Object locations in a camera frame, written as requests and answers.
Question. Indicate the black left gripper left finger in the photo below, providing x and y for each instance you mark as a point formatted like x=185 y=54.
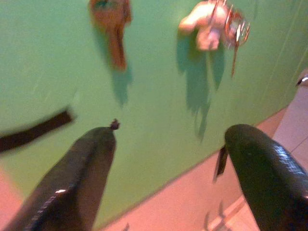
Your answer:
x=72 y=180

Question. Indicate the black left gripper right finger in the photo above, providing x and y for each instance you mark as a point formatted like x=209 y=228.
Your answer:
x=264 y=173

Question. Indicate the small black tape strip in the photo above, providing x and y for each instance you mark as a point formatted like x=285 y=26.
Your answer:
x=221 y=162

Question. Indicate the long black tape strip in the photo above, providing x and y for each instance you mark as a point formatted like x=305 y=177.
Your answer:
x=36 y=131

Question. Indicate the green foam board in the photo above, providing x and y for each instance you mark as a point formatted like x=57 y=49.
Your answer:
x=156 y=96

